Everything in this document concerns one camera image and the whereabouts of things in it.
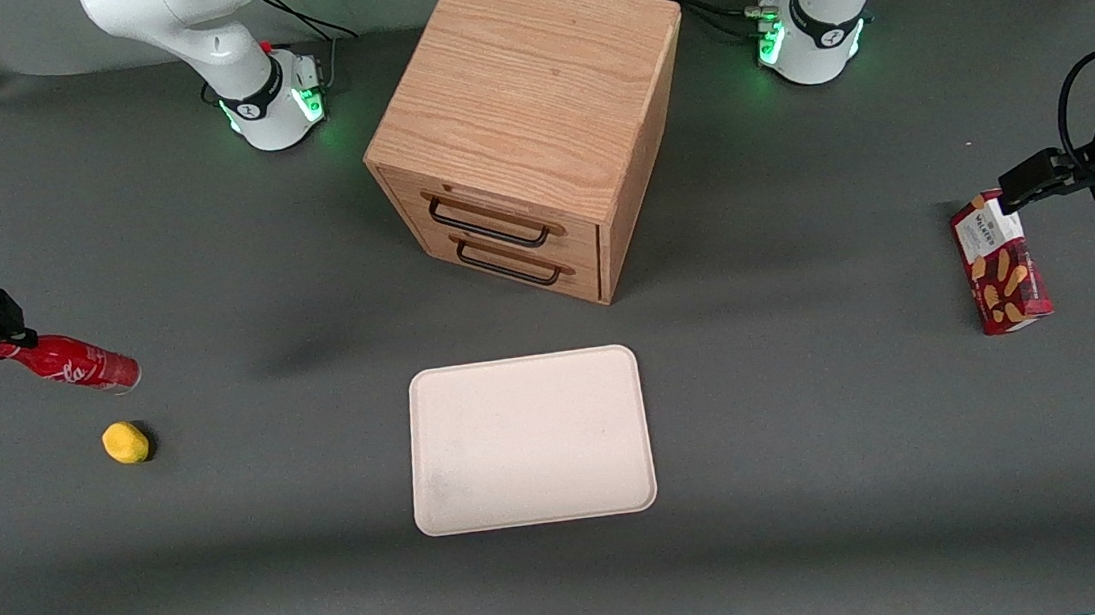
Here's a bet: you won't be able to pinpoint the red coke bottle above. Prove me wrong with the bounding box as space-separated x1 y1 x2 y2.
0 325 145 406

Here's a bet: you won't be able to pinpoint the cream plastic tray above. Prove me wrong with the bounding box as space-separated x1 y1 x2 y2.
399 341 661 539

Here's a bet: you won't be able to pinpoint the red tartan shortbread box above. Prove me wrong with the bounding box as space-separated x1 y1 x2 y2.
946 185 1057 339

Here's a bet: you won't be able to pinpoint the yellow lemon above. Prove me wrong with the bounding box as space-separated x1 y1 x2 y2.
101 418 154 468

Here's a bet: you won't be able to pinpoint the wooden two-drawer cabinet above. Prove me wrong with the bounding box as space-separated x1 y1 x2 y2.
348 0 709 328

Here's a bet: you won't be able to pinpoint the black left arm base cables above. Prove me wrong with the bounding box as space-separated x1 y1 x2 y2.
654 0 783 47

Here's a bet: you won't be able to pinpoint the black arm base cables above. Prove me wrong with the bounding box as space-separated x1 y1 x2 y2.
654 0 783 47
255 0 360 51

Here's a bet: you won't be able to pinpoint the black right arm base cables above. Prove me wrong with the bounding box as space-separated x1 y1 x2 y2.
255 0 360 51

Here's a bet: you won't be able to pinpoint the black wire drawer handle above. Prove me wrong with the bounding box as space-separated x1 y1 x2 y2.
454 231 565 295
427 187 553 258

